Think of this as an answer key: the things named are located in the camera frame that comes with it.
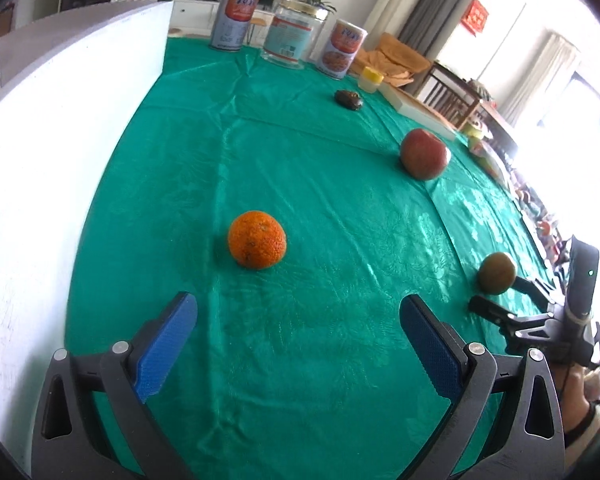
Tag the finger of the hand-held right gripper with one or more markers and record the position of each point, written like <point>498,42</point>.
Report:
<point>532,287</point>
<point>492,311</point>

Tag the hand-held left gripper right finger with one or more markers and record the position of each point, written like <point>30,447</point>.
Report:
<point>430,350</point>

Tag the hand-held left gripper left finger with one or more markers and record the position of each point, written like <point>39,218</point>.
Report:
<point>165,345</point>

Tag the olive brown round fruit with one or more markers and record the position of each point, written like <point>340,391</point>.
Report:
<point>496,272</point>

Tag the orange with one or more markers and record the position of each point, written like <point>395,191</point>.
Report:
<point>256,240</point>

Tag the person's right forearm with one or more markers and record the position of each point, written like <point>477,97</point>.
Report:
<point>575,400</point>

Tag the colourful packet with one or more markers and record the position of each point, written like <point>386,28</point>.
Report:
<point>495,160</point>

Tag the red apple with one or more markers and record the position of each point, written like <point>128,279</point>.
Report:
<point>424,154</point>

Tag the white curtain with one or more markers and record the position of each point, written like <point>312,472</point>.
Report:
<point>540,75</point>

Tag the green tablecloth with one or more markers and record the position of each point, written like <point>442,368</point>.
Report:
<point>305,185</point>

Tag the wooden chair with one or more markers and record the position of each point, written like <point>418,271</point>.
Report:
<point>450,97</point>

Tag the flat white box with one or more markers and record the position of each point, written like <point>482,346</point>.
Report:
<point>420,110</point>

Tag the white board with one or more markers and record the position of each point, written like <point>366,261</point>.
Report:
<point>45,160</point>

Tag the brown dried date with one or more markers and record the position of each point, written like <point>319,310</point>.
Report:
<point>349,99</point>

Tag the small yellow lid jar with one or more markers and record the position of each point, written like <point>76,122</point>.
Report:
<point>371,79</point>

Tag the orange cloth bag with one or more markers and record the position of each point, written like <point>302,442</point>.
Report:
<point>395,57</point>

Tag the red label tin can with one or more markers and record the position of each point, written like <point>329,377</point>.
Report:
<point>234,20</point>
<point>341,47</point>

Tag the grey curtain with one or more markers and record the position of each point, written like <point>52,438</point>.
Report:
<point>430,0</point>

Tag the white television cabinet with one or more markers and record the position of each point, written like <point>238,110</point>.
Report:
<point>195,10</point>

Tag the clear glass jar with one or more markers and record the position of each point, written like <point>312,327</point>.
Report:
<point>292,32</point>

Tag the green potted plant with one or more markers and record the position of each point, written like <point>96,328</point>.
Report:
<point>312,0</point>

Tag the red wall decoration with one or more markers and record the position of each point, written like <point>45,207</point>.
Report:
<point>476,16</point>

